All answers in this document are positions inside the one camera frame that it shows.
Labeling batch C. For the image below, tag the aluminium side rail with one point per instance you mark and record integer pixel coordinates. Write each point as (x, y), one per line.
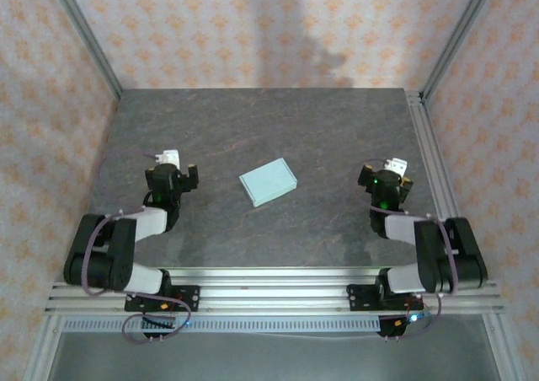
(425, 136)

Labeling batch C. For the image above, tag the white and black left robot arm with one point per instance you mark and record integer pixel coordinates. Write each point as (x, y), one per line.
(149, 225)

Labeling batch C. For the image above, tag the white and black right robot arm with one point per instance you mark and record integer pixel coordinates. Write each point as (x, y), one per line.
(402, 229)

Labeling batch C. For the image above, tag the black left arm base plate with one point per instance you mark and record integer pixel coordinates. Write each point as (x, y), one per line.
(189, 298)

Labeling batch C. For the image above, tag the light green paper box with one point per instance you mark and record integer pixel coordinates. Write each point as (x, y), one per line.
(269, 180)

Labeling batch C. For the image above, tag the slanted aluminium frame post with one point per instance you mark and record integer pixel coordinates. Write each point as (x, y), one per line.
(459, 35)
(84, 35)

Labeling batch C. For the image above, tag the long aluminium base rails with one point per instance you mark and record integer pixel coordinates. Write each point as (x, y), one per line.
(273, 296)

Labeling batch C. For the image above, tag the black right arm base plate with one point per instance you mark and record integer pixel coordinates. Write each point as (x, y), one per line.
(358, 298)

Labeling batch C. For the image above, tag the short aluminium frame leg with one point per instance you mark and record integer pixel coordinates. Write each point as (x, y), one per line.
(42, 351)
(501, 351)

